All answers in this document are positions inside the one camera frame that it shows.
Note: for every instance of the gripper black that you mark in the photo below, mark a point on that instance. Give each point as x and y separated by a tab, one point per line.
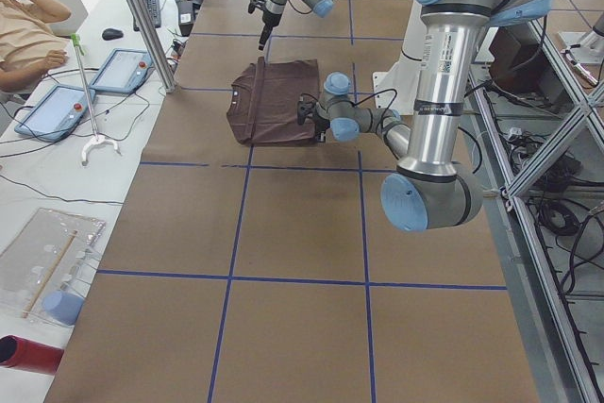
320	125
268	21

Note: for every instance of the dark brown t-shirt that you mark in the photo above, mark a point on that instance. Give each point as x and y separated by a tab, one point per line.
263	108

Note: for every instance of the black box white label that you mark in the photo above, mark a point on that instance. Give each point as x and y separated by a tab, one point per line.
185	18

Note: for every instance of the black keyboard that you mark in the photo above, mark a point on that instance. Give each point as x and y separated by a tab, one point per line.
153	8

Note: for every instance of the far teach pendant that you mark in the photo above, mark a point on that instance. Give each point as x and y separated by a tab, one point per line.
123	72

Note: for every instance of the teach pendant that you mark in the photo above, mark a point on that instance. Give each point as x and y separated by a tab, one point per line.
123	72
56	115

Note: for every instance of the black computer mouse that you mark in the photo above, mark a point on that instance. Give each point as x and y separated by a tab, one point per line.
110	34

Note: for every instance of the near teach pendant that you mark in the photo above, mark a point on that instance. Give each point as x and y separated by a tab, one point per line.
56	115

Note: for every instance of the person in beige shirt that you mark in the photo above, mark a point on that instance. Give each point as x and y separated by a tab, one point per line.
29	47

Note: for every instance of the clear plastic bag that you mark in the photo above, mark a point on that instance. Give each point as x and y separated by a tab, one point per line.
28	256

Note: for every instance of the wooden stick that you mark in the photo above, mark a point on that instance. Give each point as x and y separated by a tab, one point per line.
48	274

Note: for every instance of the red cylinder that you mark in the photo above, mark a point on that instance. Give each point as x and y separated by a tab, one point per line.
26	355

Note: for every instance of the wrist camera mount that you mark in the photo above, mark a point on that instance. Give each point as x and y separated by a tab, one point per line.
304	110
256	5

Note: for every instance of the aluminium frame post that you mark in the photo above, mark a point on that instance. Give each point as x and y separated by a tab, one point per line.
151	40

